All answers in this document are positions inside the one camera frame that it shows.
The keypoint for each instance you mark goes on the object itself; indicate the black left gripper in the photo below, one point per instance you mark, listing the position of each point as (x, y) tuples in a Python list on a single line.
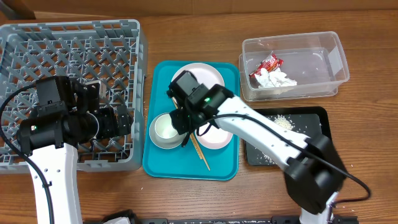
[(111, 129)]

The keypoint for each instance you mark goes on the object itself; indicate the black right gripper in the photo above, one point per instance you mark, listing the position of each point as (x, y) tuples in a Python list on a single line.
[(179, 121)]

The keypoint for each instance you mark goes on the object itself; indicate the wooden chopstick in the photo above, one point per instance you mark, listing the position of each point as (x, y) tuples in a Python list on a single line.
[(204, 160), (192, 137)]

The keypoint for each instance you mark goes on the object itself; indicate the large white round plate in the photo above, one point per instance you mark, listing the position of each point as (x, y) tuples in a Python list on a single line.
[(204, 73)]

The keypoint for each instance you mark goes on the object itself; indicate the small pink-white bowl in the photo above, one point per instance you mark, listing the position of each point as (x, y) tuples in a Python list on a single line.
[(212, 137)]

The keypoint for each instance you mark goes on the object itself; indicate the grey-green bowl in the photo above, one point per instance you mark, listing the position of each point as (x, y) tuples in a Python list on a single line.
[(163, 134)]

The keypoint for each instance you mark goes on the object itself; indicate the white napkin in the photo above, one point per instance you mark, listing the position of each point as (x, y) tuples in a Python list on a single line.
[(272, 79)]

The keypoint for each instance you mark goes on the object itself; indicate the pile of white rice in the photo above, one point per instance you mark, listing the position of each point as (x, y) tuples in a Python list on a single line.
[(283, 122)]

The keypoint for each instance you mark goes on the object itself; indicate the red snack wrapper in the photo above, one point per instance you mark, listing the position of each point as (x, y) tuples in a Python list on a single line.
[(270, 63)]

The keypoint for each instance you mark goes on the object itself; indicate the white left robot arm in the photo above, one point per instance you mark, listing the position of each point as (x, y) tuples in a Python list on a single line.
[(68, 114)]

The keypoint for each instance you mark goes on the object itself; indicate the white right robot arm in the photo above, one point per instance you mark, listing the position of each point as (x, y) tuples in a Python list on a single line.
[(313, 170)]

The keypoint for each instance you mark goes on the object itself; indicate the grey dishwasher rack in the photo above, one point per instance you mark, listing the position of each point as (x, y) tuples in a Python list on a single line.
[(113, 52)]

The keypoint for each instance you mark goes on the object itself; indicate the black waste tray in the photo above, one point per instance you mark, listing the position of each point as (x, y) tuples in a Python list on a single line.
[(311, 121)]

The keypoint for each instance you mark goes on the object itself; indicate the clear plastic waste bin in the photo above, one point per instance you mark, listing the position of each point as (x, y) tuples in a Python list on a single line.
[(316, 61)]

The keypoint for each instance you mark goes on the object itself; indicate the teal plastic tray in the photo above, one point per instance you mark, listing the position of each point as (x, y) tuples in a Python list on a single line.
[(184, 162)]

